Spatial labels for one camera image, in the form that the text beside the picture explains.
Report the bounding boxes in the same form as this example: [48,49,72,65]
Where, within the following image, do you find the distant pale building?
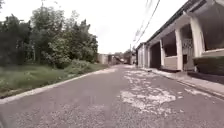
[97,53,110,65]

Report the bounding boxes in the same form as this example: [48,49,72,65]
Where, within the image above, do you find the grey concrete pavement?
[139,67,224,98]

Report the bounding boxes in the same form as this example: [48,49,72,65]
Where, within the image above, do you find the white house with pillars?
[135,0,224,73]

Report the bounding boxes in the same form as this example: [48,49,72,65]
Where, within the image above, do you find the grass verge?
[0,59,109,98]

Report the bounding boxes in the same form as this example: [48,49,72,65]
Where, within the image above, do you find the pale concrete kerb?
[0,67,118,105]

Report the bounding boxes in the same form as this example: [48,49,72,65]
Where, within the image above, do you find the grey asphalt road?
[0,63,224,128]

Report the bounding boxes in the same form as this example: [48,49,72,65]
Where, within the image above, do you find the overhead wires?
[132,0,162,46]

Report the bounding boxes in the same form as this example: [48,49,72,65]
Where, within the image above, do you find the stand of green trees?
[0,5,100,69]

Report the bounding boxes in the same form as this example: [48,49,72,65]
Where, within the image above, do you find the dark trimmed hedge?
[192,55,224,77]

